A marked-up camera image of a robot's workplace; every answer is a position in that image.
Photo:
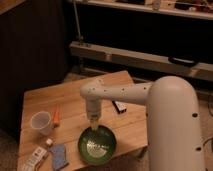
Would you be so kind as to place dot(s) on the green ceramic bowl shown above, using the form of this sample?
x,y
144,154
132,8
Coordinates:
x,y
96,147

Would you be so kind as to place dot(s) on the long grey bench rail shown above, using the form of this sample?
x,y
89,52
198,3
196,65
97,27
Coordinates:
x,y
141,60

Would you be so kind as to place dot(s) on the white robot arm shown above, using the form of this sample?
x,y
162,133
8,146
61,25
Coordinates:
x,y
173,123

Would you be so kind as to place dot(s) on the metal vertical pole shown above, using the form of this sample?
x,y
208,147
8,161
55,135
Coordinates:
x,y
79,35

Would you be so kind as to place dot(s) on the orange marker pen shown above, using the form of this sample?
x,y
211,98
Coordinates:
x,y
56,118

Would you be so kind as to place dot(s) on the black handle on bench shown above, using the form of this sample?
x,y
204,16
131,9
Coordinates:
x,y
182,62

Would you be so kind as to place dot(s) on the clear plastic cup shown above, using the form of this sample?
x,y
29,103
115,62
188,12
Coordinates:
x,y
42,123

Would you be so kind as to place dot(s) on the blue cloth sponge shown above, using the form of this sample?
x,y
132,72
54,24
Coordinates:
x,y
59,160

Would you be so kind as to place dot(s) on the white remote control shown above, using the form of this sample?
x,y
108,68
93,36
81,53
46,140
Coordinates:
x,y
35,159

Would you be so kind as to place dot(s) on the small white cube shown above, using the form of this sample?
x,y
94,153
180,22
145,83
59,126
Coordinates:
x,y
49,142

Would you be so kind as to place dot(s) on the wooden table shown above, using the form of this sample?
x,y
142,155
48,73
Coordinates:
x,y
129,127

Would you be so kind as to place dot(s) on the upper shelf with clutter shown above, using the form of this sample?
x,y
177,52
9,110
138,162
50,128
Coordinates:
x,y
152,8

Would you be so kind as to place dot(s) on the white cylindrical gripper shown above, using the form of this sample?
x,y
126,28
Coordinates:
x,y
93,110

